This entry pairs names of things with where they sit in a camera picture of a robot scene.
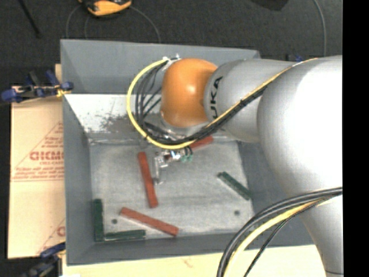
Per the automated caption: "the grey metal bin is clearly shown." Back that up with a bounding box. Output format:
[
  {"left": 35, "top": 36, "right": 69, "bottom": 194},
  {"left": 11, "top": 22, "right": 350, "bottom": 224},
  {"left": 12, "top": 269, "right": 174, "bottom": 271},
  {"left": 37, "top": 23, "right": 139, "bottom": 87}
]
[{"left": 59, "top": 39, "right": 314, "bottom": 265}]

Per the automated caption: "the brown cardboard board red print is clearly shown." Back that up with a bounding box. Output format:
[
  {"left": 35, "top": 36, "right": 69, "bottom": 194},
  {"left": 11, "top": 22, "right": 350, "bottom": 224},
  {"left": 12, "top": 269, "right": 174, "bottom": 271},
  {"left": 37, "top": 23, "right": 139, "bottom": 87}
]
[{"left": 7, "top": 63, "right": 67, "bottom": 259}]

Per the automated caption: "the red-brown flat block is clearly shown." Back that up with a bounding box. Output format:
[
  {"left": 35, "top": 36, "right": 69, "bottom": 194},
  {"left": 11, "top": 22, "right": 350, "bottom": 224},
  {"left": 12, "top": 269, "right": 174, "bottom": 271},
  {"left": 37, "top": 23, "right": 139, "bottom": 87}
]
[
  {"left": 137, "top": 151, "right": 159, "bottom": 209},
  {"left": 189, "top": 136, "right": 214, "bottom": 152},
  {"left": 119, "top": 207, "right": 180, "bottom": 237}
]

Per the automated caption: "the dark green flat block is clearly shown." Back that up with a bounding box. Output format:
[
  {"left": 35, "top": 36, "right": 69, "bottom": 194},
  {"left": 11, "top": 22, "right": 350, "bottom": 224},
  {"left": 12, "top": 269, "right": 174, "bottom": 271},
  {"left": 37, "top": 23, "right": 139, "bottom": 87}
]
[
  {"left": 103, "top": 229, "right": 146, "bottom": 242},
  {"left": 217, "top": 171, "right": 253, "bottom": 201},
  {"left": 92, "top": 198, "right": 105, "bottom": 242}
]

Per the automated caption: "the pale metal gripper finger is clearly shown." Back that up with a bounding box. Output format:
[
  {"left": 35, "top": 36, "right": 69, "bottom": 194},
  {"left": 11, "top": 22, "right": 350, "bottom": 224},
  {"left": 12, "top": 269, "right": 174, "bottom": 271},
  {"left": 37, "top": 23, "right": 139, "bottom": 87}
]
[
  {"left": 157, "top": 158, "right": 171, "bottom": 185},
  {"left": 152, "top": 155, "right": 160, "bottom": 181}
]

